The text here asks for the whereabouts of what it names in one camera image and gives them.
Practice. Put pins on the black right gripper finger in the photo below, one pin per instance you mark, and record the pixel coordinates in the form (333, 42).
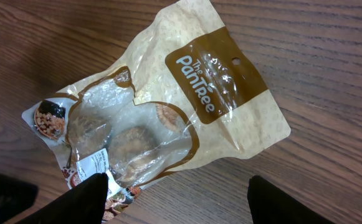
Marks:
(271, 205)

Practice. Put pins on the brown snack pouch red label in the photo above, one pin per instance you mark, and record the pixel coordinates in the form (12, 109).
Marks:
(182, 95)

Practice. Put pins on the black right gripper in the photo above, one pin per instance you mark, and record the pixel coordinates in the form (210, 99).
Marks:
(83, 204)

